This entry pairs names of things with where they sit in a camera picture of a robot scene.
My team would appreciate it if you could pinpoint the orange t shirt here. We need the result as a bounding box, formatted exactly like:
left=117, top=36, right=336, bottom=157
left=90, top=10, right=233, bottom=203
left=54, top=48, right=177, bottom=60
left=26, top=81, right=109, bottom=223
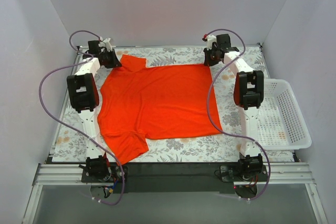
left=98, top=55, right=221, bottom=164

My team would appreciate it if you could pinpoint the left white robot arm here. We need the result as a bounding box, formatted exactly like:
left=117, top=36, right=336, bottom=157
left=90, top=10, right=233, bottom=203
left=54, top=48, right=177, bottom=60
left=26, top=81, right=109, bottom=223
left=67, top=39, right=121, bottom=182

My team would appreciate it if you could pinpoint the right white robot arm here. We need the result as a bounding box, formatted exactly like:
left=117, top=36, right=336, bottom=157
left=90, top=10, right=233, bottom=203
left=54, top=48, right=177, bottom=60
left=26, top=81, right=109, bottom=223
left=202, top=33, right=265, bottom=181

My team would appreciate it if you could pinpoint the white plastic basket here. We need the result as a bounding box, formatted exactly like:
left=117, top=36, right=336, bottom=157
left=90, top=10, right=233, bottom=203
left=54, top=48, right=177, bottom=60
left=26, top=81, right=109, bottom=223
left=257, top=78, right=312, bottom=151

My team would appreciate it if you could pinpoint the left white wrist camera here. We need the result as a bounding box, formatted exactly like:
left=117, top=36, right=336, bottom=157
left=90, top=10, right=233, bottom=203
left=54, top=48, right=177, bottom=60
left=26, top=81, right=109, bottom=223
left=99, top=37, right=112, bottom=51

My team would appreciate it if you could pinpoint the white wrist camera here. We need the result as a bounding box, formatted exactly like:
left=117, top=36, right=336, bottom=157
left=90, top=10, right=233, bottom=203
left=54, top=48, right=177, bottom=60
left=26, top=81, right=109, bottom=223
left=202, top=34, right=217, bottom=50
left=99, top=37, right=112, bottom=51

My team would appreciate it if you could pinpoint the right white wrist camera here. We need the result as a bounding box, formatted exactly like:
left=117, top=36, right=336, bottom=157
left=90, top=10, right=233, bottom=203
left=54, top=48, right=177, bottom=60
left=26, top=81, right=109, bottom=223
left=202, top=34, right=217, bottom=50

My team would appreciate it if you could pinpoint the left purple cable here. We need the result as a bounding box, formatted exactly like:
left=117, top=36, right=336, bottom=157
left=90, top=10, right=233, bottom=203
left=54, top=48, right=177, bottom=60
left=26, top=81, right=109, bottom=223
left=39, top=30, right=127, bottom=206

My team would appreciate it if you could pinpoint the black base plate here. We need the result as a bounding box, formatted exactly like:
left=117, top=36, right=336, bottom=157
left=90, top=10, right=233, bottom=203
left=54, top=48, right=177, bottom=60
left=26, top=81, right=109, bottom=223
left=81, top=161, right=270, bottom=195

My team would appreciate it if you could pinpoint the aluminium frame rail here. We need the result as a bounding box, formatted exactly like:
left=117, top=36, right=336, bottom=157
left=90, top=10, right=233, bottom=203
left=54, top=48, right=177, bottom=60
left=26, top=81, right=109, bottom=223
left=33, top=162, right=315, bottom=185

